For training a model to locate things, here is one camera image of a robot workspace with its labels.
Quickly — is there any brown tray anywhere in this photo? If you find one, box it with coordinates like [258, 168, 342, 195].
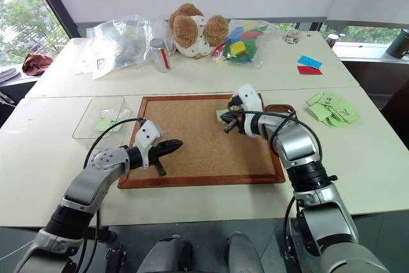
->
[263, 104, 297, 118]

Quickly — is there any red-brown cloth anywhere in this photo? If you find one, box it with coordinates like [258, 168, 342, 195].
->
[21, 52, 56, 76]

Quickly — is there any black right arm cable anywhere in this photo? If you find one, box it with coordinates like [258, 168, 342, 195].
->
[238, 109, 321, 156]

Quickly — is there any dark green mug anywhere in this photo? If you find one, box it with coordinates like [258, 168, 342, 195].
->
[385, 28, 409, 59]

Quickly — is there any small clear jar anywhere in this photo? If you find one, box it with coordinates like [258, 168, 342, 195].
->
[284, 29, 302, 45]

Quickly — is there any brown and white plush bear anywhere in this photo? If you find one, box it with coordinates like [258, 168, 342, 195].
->
[168, 3, 230, 60]

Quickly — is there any clear plastic bag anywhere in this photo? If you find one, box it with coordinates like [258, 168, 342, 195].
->
[86, 13, 171, 81]

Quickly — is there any plain green paper note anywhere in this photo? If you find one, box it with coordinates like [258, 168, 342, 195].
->
[215, 108, 232, 125]

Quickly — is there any glass jar with silver lid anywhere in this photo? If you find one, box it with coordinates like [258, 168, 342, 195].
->
[149, 38, 173, 73]

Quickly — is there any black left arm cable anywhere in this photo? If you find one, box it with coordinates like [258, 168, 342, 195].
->
[75, 118, 146, 273]

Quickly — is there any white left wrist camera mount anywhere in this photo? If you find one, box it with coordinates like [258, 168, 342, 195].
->
[134, 120, 165, 171]

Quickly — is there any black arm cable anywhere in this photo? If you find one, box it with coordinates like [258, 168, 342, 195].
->
[75, 118, 146, 273]
[238, 109, 321, 156]

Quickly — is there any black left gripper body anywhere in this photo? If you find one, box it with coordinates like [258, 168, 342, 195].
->
[148, 144, 167, 177]

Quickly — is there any bag of colourful blocks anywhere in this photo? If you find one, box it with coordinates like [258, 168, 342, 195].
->
[210, 18, 282, 70]

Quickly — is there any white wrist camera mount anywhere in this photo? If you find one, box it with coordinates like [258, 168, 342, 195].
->
[134, 120, 165, 171]
[232, 84, 265, 138]

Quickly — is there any clear plastic box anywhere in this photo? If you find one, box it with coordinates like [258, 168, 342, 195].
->
[72, 96, 132, 141]

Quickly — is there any dark rounded grey shape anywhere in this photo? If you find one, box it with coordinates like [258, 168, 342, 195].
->
[136, 234, 193, 273]
[227, 231, 266, 273]

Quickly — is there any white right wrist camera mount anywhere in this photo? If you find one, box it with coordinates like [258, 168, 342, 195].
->
[232, 84, 265, 138]

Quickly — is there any black window frame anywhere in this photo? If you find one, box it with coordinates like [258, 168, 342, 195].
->
[26, 0, 81, 39]

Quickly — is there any black bracket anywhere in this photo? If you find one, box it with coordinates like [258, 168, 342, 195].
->
[103, 244, 129, 273]

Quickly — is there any grey flat object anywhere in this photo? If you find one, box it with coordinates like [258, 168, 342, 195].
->
[0, 68, 22, 84]

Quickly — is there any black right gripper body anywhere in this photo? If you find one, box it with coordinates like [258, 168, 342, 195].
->
[223, 94, 247, 135]

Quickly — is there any wood-framed cork board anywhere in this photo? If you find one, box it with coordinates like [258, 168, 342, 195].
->
[117, 93, 286, 190]

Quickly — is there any green note with handwriting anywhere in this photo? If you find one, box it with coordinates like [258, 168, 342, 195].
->
[93, 117, 124, 134]

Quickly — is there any dark red can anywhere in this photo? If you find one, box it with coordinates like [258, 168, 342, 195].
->
[325, 33, 340, 49]

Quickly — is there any blue paper note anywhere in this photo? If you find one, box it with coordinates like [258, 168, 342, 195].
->
[297, 55, 322, 68]

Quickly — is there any red paper note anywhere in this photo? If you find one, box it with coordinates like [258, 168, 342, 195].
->
[297, 65, 324, 77]

